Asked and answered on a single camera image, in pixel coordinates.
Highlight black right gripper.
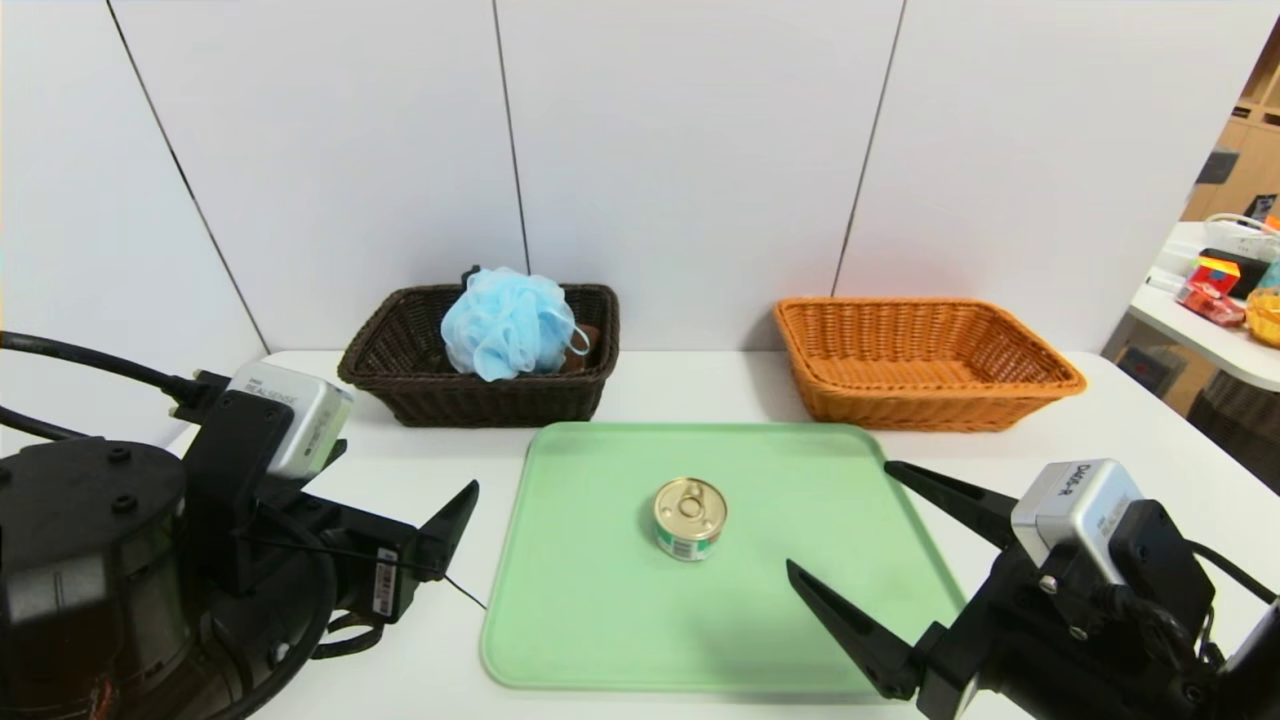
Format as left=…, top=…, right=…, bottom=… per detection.
left=785, top=460, right=1132, bottom=720

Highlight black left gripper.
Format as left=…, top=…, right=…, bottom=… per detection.
left=255, top=479, right=480, bottom=660

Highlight small round tin can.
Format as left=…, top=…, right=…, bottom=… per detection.
left=652, top=477, right=728, bottom=563

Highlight blue mesh bath loofah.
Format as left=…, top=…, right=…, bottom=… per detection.
left=440, top=266, right=592, bottom=383

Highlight brown microfiber towel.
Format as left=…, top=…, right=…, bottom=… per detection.
left=565, top=324, right=602, bottom=375

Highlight orange wicker basket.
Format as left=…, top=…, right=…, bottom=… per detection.
left=773, top=297, right=1088, bottom=433

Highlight dark brown wicker basket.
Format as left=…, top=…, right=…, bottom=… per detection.
left=338, top=284, right=620, bottom=429

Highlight green plastic tray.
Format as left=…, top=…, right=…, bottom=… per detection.
left=481, top=422, right=969, bottom=693

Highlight white side table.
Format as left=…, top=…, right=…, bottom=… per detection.
left=1125, top=222, right=1280, bottom=393

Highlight red colourful box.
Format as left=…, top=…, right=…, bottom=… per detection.
left=1174, top=257, right=1244, bottom=328

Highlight yellow bowl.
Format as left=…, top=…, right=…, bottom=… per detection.
left=1242, top=288, right=1280, bottom=349

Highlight black box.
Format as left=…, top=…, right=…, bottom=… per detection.
left=1196, top=249, right=1269, bottom=301

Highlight wooden shelf unit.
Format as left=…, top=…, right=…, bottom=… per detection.
left=1178, top=10, right=1280, bottom=226

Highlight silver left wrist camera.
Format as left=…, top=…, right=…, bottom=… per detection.
left=225, top=360, right=355, bottom=481

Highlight black left camera cable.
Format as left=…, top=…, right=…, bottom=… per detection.
left=0, top=330, right=211, bottom=443

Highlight white basket with handle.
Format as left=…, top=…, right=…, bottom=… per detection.
left=1200, top=213, right=1280, bottom=263

